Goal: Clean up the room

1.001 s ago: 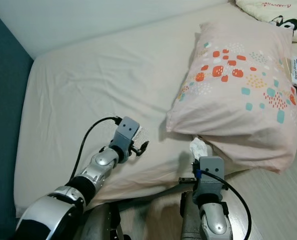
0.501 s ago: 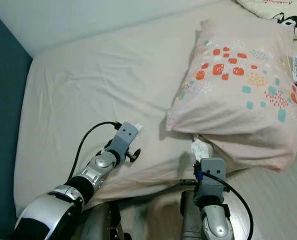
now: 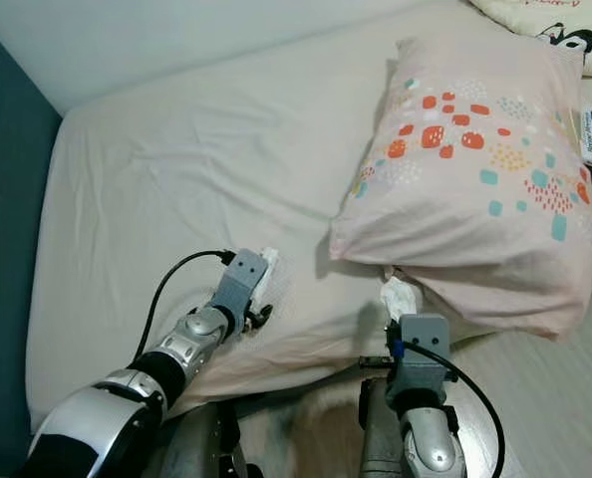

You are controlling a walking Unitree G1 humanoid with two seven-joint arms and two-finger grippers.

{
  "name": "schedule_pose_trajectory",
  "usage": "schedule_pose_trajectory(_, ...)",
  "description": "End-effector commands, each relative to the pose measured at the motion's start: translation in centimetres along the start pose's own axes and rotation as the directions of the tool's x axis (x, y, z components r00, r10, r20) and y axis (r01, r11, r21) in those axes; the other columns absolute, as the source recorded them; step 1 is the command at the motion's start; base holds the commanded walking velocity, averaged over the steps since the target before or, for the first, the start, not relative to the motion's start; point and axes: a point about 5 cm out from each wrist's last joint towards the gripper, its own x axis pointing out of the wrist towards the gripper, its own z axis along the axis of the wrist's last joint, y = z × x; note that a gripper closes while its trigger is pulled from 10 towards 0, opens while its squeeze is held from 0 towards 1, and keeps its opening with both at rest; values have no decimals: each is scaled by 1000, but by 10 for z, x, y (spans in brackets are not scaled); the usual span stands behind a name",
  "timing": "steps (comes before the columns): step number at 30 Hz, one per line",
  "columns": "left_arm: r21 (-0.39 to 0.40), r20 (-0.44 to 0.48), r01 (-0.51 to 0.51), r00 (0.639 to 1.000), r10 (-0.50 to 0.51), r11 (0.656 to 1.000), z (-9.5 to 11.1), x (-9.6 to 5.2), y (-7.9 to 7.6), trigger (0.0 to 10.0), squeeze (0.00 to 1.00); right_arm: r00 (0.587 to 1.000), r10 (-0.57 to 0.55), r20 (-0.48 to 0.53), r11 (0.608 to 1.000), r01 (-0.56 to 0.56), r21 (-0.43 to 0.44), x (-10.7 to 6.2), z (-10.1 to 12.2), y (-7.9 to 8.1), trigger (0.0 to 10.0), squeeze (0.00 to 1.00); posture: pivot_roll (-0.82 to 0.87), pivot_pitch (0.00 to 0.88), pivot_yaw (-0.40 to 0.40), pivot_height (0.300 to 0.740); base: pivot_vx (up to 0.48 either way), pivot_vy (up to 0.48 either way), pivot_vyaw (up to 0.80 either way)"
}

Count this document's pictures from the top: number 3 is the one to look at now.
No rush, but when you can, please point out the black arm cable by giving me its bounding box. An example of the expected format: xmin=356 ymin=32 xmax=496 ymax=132
xmin=148 ymin=249 xmax=237 ymax=361
xmin=401 ymin=342 xmax=506 ymax=478

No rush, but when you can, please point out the silver robot right leg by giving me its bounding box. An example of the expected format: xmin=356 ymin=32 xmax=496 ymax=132
xmin=356 ymin=376 xmax=405 ymax=478

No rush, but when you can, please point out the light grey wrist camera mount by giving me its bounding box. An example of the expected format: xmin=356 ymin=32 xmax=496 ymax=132
xmin=213 ymin=249 xmax=270 ymax=318
xmin=386 ymin=314 xmax=452 ymax=397

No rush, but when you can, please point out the cream cartoon print blanket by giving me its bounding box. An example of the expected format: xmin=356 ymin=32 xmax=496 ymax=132
xmin=470 ymin=0 xmax=592 ymax=79

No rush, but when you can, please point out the white tissue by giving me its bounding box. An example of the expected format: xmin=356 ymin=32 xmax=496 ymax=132
xmin=380 ymin=277 xmax=422 ymax=325

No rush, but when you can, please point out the silver robot left leg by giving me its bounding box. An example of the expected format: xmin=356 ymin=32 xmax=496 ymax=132
xmin=156 ymin=403 xmax=249 ymax=478

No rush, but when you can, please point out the light grey right wrist camera mount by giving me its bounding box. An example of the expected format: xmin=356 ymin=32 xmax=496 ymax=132
xmin=386 ymin=314 xmax=452 ymax=397

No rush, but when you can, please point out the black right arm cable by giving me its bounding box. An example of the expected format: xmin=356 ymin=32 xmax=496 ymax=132
xmin=401 ymin=342 xmax=506 ymax=478

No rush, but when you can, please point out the mattress with cream sheet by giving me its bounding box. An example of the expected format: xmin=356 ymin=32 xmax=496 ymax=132
xmin=25 ymin=0 xmax=592 ymax=434

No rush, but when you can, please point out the silver robot leg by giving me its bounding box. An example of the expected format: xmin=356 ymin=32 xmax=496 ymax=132
xmin=156 ymin=403 xmax=249 ymax=478
xmin=356 ymin=376 xmax=405 ymax=478

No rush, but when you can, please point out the light grey left wrist camera mount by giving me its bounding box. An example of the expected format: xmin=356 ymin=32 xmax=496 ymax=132
xmin=213 ymin=249 xmax=270 ymax=318

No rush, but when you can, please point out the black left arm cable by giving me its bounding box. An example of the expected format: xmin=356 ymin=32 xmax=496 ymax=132
xmin=148 ymin=249 xmax=237 ymax=361

